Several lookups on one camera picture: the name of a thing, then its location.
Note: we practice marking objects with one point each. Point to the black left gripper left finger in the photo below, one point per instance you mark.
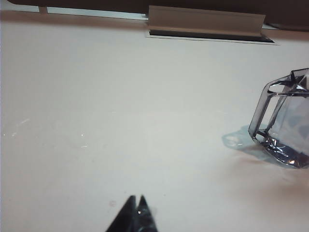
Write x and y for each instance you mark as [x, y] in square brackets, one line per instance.
[123, 222]

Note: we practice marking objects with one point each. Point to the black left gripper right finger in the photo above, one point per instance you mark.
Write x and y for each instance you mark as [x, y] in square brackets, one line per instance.
[144, 222]

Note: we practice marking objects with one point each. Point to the clear grey plastic mug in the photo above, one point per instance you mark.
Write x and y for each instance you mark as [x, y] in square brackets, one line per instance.
[285, 154]

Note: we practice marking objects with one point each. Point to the brown desk partition panel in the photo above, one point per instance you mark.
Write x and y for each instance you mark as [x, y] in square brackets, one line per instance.
[217, 3]

